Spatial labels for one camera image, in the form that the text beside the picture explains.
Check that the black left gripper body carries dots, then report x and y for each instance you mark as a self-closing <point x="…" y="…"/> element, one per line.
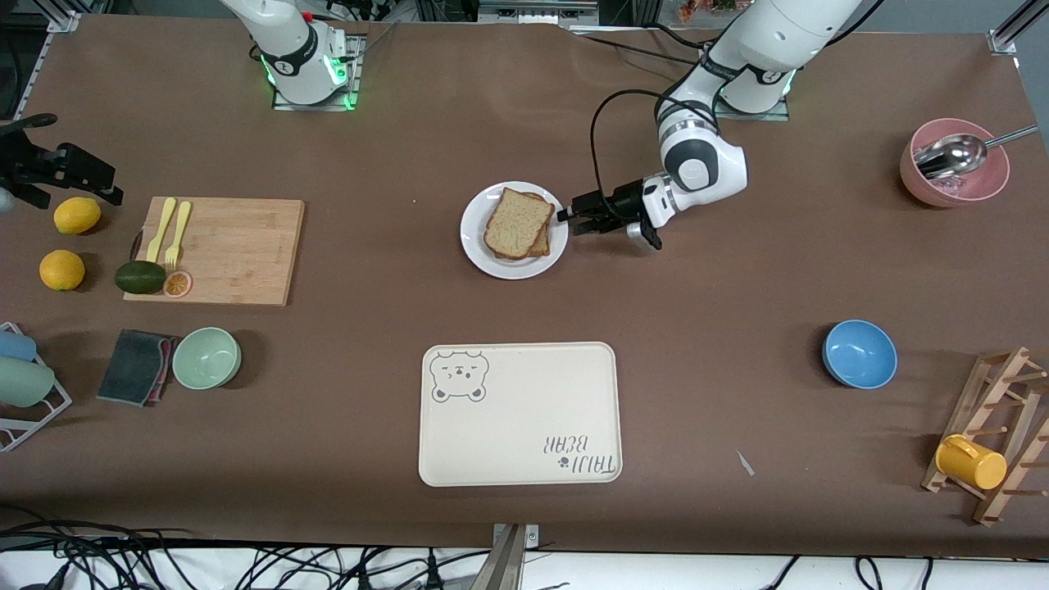
<point x="624" y="201"/>

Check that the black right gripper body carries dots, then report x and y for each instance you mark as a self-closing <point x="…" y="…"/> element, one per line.
<point x="31" y="166"/>

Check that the plain bread slice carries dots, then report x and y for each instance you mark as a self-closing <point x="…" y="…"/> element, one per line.
<point x="516" y="221"/>

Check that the round white plate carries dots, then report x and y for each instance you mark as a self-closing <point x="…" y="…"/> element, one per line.
<point x="475" y="246"/>

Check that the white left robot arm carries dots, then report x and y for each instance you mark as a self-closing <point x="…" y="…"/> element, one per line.
<point x="770" y="41"/>

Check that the yellow lemon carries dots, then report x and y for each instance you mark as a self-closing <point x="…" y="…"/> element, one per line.
<point x="76" y="217"/>
<point x="61" y="270"/>

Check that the yellow plastic knife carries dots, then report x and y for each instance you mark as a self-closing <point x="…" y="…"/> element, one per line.
<point x="164" y="225"/>

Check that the yellow plastic fork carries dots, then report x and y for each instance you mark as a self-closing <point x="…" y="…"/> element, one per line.
<point x="180" y="221"/>

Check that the orange slice toy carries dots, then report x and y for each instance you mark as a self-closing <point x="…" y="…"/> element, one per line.
<point x="178" y="284"/>

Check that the bamboo cutting board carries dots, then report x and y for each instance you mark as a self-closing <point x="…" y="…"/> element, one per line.
<point x="238" y="254"/>

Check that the pink cloth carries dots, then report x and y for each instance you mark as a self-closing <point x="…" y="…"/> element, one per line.
<point x="170" y="352"/>

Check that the dark grey cloth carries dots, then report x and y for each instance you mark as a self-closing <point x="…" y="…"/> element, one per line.
<point x="131" y="366"/>

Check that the blue cup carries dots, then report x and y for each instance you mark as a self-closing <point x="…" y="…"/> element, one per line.
<point x="16" y="346"/>

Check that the mint green bowl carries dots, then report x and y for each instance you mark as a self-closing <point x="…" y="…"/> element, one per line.
<point x="205" y="358"/>

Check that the pale green cup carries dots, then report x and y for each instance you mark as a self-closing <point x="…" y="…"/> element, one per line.
<point x="24" y="382"/>

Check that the cream bear print tray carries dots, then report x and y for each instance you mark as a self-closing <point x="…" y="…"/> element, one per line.
<point x="524" y="418"/>

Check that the grey box behind table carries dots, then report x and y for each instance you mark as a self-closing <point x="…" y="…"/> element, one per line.
<point x="533" y="10"/>

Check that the blue bowl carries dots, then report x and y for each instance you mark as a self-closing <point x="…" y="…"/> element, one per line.
<point x="860" y="354"/>

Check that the small grey tape scrap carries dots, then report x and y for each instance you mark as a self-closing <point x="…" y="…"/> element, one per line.
<point x="746" y="465"/>

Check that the metal scoop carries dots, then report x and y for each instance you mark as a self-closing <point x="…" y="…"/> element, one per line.
<point x="951" y="156"/>

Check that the pink bowl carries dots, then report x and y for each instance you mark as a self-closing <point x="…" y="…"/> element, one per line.
<point x="983" y="187"/>

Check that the yellow mug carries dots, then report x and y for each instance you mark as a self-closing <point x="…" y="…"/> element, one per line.
<point x="975" y="465"/>

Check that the wooden peg rack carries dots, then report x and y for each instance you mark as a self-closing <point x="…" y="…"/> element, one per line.
<point x="987" y="508"/>

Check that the aluminium frame corner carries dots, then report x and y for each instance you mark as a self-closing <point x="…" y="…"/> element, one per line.
<point x="1004" y="37"/>
<point x="64" y="21"/>

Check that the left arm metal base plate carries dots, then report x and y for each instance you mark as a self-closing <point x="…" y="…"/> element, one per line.
<point x="774" y="115"/>

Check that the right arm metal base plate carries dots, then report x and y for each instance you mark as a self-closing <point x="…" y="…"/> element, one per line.
<point x="315" y="106"/>

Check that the metal clamp bracket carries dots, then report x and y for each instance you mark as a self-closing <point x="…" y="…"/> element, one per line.
<point x="504" y="565"/>

